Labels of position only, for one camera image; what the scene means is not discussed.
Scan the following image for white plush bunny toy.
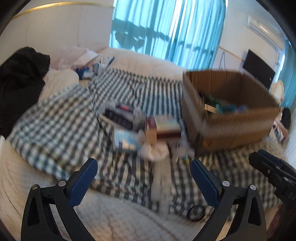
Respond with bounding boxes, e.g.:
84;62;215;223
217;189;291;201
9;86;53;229
170;138;195;163

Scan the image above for white lace cloth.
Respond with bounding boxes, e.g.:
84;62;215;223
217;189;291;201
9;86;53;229
138;130;170;162

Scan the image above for medicine carton box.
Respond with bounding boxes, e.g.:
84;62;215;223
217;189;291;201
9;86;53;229
145;114;182;145

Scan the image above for brown cardboard box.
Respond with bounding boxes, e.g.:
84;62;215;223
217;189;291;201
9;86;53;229
182;70;280;153

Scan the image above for blue white tissue pack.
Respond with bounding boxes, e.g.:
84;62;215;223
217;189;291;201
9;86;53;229
112;128;140;152

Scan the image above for green white checkered bedsheet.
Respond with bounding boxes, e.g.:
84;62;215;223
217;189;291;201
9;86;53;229
6;68;287;218

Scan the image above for floral wet wipes pack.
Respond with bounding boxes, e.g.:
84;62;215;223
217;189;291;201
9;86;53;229
99;102;146;132

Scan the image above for white air conditioner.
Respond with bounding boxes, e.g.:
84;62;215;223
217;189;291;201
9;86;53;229
247;16;285;51

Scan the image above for black clothing pile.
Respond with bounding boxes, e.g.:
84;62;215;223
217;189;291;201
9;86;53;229
1;47;51;138

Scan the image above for blue white plush toy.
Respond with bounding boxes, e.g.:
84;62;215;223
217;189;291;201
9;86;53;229
75;56;115;80

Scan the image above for blue curtain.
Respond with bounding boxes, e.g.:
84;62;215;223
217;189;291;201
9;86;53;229
109;0;227;70

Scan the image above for black hair tie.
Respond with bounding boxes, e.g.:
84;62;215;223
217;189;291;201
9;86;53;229
186;205;206;221

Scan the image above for black wall television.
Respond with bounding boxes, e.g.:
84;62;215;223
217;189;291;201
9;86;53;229
242;50;275;89

